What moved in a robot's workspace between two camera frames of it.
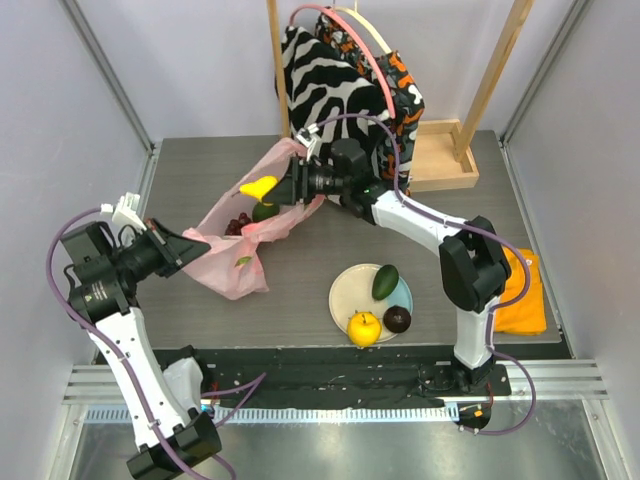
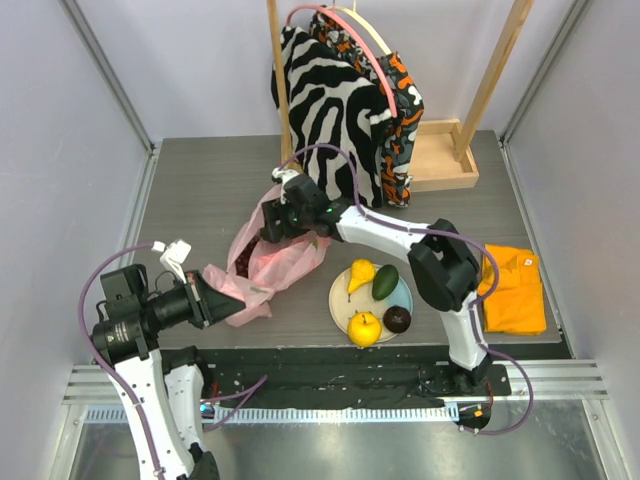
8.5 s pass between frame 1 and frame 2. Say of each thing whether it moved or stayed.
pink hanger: stayed
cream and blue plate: stayed
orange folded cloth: stayed
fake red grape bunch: moved
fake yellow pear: moved
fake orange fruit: stayed
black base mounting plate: stayed
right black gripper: moved
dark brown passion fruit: stayed
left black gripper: moved
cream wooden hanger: stayed
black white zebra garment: stayed
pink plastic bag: moved
